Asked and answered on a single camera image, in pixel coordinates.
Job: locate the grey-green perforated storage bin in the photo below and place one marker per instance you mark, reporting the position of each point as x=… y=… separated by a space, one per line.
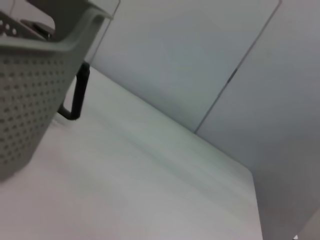
x=25 y=100

